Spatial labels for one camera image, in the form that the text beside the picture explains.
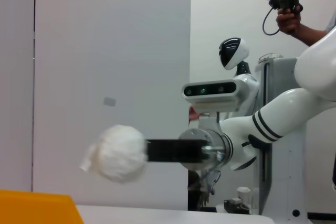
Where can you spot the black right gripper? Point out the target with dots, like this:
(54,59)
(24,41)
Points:
(176,150)

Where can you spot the white paper ball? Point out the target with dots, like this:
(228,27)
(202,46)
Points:
(118,153)

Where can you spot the person left forearm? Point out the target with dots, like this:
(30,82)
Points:
(311,35)

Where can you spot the person right hand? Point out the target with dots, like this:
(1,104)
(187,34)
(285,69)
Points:
(193,114)

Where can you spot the person left hand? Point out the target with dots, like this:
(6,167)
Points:
(288,22)

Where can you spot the white paper cup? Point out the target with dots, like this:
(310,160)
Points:
(243,195)

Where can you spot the black box on stand base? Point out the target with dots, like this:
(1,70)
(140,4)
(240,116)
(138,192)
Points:
(235,206)

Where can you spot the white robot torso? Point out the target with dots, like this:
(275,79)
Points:
(246,90)

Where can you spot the white robot column stand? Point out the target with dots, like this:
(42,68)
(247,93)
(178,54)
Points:
(281,176)

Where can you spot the black-white robot head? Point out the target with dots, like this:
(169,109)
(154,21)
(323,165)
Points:
(233,53)

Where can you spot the yellow plastic bin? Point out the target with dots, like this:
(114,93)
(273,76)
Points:
(36,208)

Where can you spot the grey wall plate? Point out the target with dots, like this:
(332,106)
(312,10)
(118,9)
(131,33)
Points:
(110,102)

